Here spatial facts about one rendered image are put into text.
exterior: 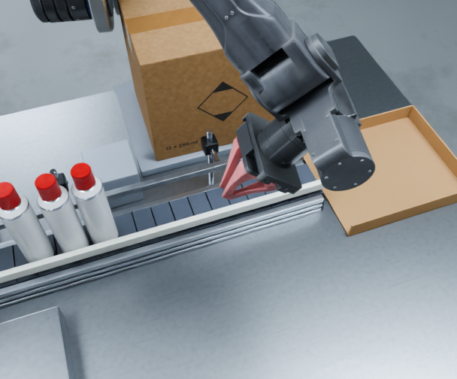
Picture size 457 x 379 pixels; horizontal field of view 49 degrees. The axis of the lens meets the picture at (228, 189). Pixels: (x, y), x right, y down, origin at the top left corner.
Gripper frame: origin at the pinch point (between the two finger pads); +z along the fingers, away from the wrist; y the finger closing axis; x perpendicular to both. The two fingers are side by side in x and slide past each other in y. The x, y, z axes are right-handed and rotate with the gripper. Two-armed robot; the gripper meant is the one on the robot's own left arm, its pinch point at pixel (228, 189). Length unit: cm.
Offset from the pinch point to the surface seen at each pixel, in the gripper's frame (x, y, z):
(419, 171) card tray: 58, -23, -3
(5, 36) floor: 8, -209, 150
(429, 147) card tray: 62, -29, -6
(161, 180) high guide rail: 6.3, -19.5, 22.6
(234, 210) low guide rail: 19.6, -13.9, 18.5
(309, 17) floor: 139, -199, 43
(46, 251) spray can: -8.0, -10.4, 40.1
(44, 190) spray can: -15.0, -11.3, 24.6
